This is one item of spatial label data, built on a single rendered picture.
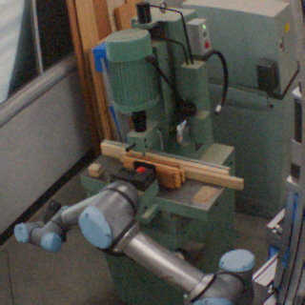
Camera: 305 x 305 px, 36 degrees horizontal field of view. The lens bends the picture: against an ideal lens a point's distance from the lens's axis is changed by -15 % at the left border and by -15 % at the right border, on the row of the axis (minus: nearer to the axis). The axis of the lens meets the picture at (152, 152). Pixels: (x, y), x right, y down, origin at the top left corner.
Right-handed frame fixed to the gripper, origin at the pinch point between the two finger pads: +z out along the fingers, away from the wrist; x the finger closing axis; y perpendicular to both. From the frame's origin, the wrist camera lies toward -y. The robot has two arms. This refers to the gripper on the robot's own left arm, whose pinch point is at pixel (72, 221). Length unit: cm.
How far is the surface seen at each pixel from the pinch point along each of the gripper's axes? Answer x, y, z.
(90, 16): -98, -104, 108
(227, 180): 48, -25, 30
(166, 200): 29.3, -14.8, 18.6
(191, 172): 32, -25, 31
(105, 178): -0.7, -16.4, 20.7
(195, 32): 26, -83, 30
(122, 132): -44, -28, 94
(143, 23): 11, -83, 12
